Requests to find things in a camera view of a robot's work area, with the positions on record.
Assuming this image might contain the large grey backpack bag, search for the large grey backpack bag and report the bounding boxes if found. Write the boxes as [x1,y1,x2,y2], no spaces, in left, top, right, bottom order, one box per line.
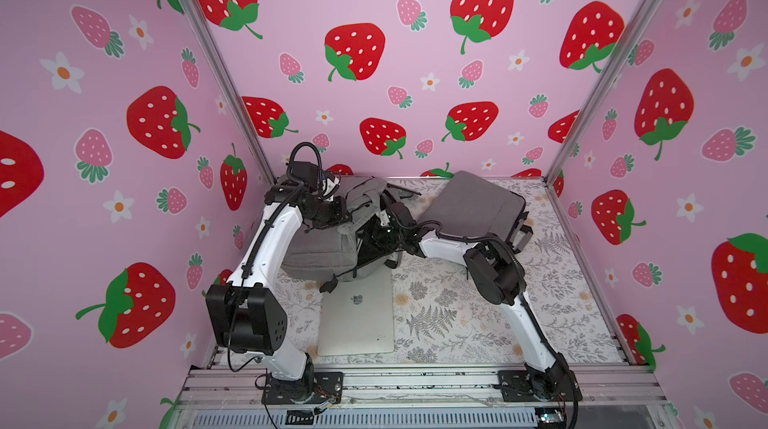
[282,176,419,292]

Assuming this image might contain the grey laptop sleeve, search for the grey laptop sleeve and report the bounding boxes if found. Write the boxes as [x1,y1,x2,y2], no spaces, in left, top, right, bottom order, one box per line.
[418,171,533,253]

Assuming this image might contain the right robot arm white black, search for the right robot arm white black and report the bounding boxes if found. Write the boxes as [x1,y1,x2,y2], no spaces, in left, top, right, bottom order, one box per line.
[357,203,581,404]

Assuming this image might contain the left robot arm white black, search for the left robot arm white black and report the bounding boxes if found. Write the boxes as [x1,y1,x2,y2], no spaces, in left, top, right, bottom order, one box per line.
[206,142,351,390]

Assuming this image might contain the silver apple laptop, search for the silver apple laptop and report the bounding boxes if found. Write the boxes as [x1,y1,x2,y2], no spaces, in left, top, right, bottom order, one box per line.
[318,265,394,357]

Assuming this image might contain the floral table mat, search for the floral table mat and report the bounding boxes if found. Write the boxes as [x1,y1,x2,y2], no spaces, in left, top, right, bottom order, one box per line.
[273,179,626,366]

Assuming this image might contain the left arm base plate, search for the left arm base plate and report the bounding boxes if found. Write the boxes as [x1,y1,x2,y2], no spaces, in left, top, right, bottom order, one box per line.
[261,371,344,406]

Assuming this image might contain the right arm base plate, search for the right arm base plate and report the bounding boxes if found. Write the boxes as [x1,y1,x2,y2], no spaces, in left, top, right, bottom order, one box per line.
[494,368,583,403]

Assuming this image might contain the aluminium front rail frame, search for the aluminium front rail frame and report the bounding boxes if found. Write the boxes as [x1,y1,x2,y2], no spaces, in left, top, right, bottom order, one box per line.
[168,364,683,428]

